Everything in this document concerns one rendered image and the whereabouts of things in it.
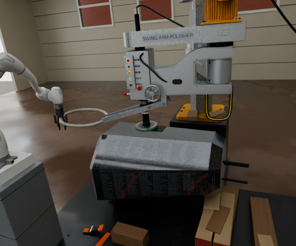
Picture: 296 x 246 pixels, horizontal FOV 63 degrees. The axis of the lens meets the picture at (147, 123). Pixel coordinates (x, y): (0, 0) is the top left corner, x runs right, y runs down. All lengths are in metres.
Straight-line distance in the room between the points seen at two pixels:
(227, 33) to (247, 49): 6.05
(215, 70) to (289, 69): 6.26
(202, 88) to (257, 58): 6.07
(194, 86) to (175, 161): 0.63
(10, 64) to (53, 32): 8.32
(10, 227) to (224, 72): 1.92
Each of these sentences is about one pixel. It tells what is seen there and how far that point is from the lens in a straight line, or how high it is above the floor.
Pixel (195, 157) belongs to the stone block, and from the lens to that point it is 1.96.
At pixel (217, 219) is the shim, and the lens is 2.13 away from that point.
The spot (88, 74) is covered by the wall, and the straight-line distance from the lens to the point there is 9.75.
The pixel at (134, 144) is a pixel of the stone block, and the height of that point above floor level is 0.78.
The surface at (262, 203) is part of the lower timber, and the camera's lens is 2.56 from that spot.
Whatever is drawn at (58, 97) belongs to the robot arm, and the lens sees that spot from 2.45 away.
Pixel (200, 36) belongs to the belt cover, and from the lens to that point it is 1.96.
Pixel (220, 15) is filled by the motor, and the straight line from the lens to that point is 1.97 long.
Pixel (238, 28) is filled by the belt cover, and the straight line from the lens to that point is 1.95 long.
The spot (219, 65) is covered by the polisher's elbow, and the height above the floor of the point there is 1.39.
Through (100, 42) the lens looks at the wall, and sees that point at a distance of 9.25.
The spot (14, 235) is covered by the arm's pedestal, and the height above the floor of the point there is 0.44.
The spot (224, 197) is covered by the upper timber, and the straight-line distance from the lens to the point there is 2.36.
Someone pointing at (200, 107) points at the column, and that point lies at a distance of 2.73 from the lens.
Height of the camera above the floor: 1.70
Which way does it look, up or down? 21 degrees down
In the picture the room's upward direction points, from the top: 5 degrees counter-clockwise
